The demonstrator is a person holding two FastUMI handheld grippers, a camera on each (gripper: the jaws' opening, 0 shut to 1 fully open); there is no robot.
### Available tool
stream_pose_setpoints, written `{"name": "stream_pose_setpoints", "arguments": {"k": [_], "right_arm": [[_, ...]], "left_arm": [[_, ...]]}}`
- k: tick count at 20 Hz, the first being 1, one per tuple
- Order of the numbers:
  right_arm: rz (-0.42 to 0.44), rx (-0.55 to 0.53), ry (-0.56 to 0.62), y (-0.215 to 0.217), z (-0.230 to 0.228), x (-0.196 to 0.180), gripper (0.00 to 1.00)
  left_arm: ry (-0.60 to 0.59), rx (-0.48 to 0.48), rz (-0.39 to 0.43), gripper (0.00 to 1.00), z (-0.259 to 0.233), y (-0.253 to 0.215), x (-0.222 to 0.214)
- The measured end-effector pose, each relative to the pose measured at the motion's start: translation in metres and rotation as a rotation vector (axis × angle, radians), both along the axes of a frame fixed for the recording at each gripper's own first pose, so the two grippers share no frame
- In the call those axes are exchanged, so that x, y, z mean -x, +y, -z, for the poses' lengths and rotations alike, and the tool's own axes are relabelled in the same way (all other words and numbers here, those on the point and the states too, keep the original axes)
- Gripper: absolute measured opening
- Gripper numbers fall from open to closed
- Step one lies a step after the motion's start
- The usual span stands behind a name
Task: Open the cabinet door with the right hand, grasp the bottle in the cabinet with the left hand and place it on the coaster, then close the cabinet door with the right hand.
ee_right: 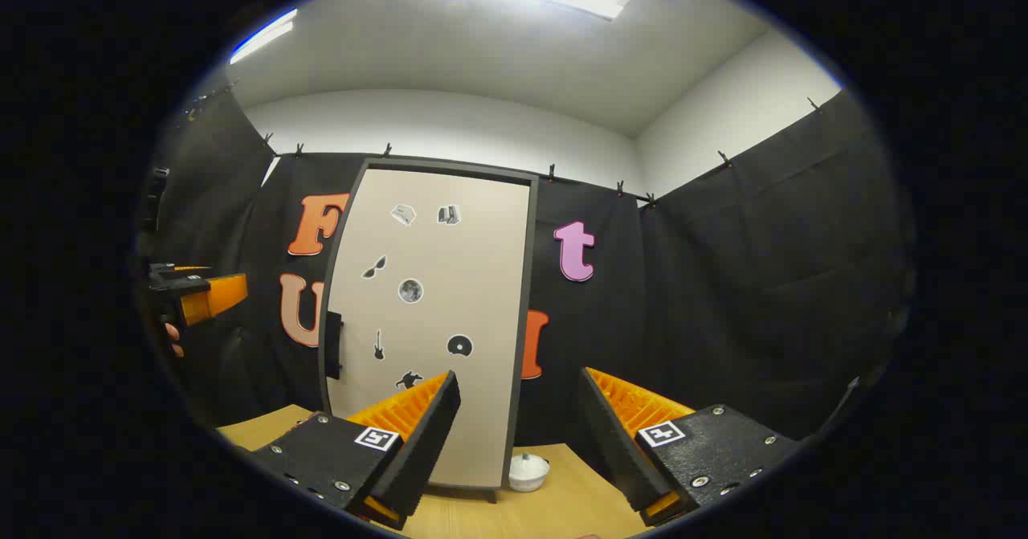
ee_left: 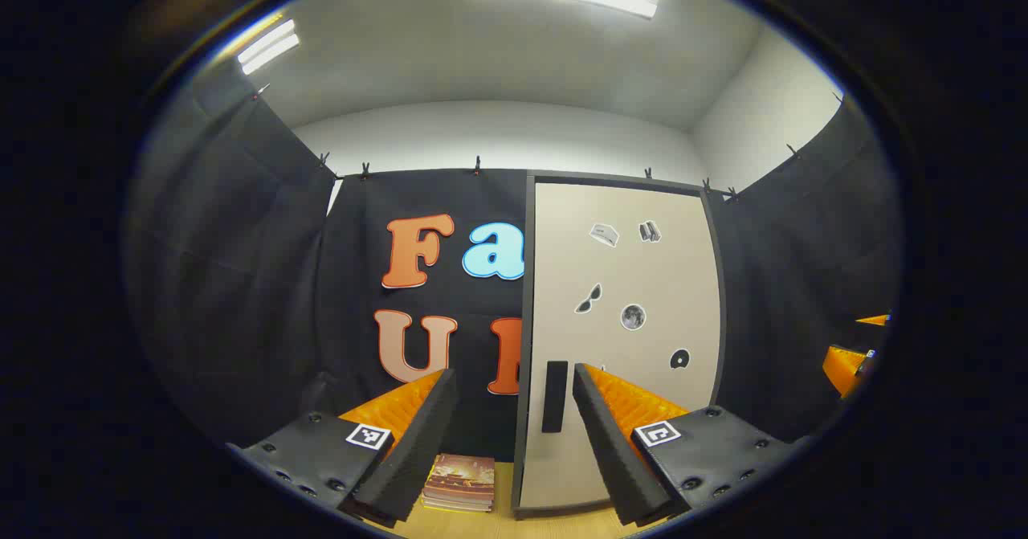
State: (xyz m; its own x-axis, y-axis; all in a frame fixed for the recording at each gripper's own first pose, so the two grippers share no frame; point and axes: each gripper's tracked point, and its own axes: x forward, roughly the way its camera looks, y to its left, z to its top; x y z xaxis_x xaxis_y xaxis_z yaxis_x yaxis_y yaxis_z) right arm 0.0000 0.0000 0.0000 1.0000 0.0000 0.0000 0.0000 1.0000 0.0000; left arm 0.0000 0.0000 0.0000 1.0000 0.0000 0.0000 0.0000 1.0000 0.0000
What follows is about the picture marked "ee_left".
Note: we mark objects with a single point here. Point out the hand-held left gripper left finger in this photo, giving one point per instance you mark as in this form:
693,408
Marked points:
418,451

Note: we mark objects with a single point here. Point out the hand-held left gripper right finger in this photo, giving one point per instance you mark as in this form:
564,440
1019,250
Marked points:
610,451

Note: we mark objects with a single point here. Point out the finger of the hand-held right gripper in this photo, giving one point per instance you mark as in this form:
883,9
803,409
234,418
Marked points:
877,320
845,370

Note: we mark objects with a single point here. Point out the grey cabinet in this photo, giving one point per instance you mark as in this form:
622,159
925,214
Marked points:
554,512

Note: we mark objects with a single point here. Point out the white paged book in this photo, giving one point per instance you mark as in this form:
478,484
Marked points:
454,504

